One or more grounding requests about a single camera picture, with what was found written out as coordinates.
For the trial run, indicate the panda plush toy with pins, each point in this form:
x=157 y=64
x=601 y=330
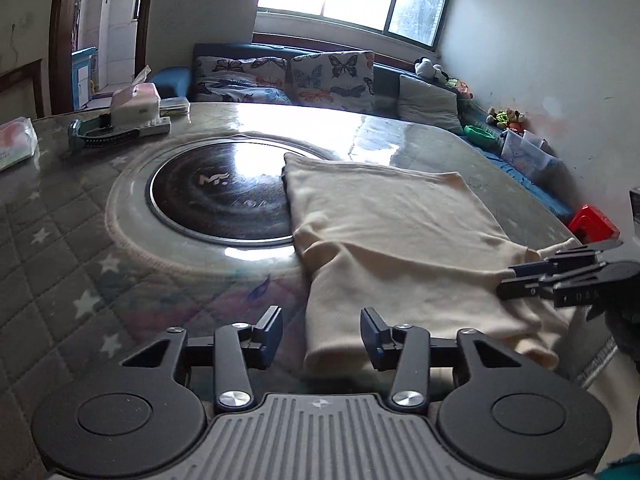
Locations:
x=427 y=67

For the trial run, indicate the red plastic stool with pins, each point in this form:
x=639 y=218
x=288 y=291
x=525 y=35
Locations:
x=592 y=222

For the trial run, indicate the blue sofa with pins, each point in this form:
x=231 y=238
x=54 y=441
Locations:
x=385 y=87

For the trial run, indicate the small butterfly print pillow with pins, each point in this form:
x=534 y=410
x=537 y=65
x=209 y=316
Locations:
x=240 y=67

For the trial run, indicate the green bowl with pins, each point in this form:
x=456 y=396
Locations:
x=479 y=135

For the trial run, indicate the blue cabinet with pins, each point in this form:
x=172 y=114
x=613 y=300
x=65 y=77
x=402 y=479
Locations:
x=82 y=80

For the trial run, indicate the butterfly print blanket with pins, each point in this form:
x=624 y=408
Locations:
x=235 y=92

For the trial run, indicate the large butterfly print pillow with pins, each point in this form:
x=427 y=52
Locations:
x=332 y=77

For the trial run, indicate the round black induction cooktop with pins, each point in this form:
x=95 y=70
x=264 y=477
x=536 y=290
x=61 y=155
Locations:
x=210 y=195

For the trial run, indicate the dark wooden frame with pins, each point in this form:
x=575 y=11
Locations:
x=25 y=67

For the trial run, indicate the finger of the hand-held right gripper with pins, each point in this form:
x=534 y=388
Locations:
x=520 y=290
x=520 y=271

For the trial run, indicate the brown door frame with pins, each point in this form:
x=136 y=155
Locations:
x=62 y=35

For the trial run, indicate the white pink tissue box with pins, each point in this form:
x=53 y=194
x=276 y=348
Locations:
x=132 y=102

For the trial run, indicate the pink green plush toy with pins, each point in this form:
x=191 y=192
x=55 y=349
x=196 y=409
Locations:
x=461 y=89

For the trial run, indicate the pile of small plush toys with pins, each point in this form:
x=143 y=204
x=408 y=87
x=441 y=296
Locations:
x=505 y=119

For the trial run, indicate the grey pillow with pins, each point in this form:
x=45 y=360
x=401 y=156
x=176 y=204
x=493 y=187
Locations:
x=427 y=105

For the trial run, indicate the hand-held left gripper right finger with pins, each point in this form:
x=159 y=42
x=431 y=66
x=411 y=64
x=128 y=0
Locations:
x=371 y=332

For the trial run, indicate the flat green packet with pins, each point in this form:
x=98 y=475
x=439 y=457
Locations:
x=174 y=106

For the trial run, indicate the clear plastic tissue pack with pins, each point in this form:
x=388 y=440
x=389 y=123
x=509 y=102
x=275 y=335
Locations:
x=15 y=142

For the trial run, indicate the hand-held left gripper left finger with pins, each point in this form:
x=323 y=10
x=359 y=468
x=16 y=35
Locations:
x=270 y=332

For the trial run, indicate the cream cloth garment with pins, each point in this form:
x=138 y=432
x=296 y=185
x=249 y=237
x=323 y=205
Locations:
x=400 y=220

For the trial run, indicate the clear plastic storage box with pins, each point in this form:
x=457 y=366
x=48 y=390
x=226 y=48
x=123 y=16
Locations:
x=525 y=157

